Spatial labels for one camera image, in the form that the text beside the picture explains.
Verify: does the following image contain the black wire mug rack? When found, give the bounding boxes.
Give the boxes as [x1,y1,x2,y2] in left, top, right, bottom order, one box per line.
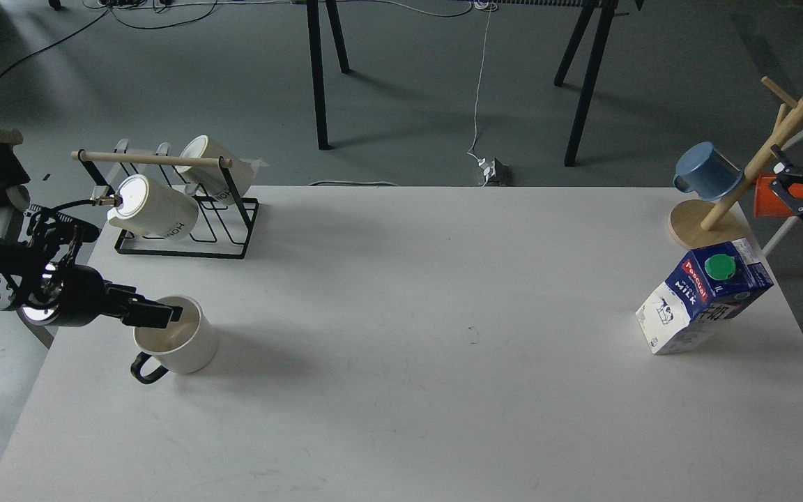
[71,139,263,259]

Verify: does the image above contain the wooden mug tree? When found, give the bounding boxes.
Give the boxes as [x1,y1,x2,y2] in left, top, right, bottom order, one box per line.
[667,77,803,249]

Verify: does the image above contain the black table legs right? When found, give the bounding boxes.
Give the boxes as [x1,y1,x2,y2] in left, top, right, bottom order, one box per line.
[553,1,619,167]

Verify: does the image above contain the black table legs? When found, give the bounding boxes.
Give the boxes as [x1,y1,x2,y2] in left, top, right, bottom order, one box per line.
[292,0,351,151]
[553,1,619,167]

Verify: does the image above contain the white mug on rack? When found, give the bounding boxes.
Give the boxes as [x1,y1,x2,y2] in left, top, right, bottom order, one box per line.
[107,174,199,241]
[176,135,257,206]

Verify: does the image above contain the grey power adapter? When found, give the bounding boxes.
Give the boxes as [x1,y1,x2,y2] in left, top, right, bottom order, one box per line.
[478,157,511,187]

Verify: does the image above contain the white mug on rack rear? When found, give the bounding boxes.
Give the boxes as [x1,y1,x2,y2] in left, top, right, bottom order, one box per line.
[176,135,257,206]

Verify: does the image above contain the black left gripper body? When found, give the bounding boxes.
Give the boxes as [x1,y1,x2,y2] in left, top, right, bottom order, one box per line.
[22,266,137,326]

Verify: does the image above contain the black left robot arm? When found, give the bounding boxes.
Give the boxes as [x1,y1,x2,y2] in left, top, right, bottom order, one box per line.
[0,204,184,328]

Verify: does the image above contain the black table legs left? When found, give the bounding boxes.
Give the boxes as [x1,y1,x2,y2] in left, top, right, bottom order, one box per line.
[292,0,351,151]

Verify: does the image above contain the blue white milk carton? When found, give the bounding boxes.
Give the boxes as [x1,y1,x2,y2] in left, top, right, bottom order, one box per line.
[635,238,774,355]

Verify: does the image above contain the white mug on rack front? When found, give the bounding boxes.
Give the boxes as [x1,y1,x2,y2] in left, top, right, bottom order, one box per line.
[107,174,199,241]

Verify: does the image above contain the black floor cable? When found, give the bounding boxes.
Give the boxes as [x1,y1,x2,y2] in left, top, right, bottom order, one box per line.
[0,0,221,98]

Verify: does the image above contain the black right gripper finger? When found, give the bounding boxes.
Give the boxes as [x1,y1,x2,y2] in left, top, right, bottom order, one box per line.
[769,145,803,190]
[771,183,803,220]

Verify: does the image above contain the white mug with black handle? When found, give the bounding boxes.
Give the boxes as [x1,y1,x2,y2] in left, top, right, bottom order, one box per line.
[130,295,219,384]

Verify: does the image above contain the blue mug on tree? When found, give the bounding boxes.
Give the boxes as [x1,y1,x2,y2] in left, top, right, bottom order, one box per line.
[673,141,744,202]

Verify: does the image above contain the white power cable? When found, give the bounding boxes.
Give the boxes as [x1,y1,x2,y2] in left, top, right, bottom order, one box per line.
[346,0,498,162]

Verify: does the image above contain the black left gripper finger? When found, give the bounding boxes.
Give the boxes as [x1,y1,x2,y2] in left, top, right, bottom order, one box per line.
[121,298,183,328]

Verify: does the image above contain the orange mug on tree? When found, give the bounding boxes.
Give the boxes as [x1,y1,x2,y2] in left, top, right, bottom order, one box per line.
[754,174,803,218]

